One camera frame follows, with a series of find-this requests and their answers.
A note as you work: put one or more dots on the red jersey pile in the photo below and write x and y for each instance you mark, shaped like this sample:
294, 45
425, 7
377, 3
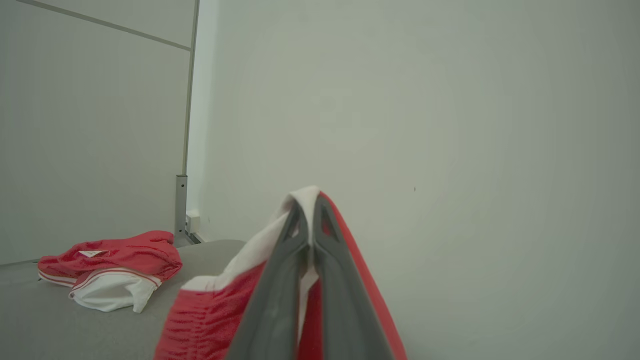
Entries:
200, 320

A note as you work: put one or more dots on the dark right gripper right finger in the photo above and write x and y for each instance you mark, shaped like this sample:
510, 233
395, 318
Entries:
345, 300

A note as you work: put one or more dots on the red white jersey shirt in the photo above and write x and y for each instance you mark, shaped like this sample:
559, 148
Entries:
125, 255

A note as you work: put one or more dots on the small white wall box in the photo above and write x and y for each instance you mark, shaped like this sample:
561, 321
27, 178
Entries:
193, 221

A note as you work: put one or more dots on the grey metal post bracket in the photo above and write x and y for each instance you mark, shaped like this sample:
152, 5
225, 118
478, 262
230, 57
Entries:
180, 210

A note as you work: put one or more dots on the grey fabric sofa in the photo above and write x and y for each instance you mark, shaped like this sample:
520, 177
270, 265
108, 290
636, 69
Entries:
30, 320

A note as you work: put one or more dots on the white partition panel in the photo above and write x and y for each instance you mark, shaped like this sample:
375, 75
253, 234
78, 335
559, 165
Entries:
90, 125

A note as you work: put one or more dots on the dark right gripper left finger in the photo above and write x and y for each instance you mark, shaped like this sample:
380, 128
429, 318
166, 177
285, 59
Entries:
272, 300

